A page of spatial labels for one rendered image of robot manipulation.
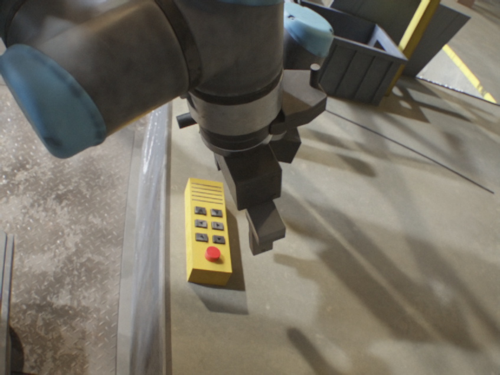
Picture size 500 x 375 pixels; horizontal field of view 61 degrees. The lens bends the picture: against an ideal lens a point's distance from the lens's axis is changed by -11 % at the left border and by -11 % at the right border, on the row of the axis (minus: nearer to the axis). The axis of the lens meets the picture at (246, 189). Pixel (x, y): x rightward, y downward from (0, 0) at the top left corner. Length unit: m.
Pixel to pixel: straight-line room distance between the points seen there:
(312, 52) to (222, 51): 0.34
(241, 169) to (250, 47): 0.15
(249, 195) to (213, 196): 0.53
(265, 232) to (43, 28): 0.29
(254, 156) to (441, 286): 0.83
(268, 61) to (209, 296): 0.59
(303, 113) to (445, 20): 1.59
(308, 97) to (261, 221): 0.13
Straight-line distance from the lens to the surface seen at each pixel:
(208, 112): 0.41
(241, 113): 0.40
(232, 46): 0.34
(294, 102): 0.46
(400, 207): 1.33
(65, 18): 0.33
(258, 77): 0.38
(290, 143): 0.78
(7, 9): 0.39
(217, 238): 0.92
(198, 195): 0.99
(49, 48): 0.31
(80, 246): 1.81
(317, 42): 0.66
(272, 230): 0.48
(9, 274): 1.35
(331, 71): 1.61
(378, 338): 1.00
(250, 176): 0.45
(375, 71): 1.67
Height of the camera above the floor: 1.43
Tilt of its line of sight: 40 degrees down
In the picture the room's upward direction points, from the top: 24 degrees clockwise
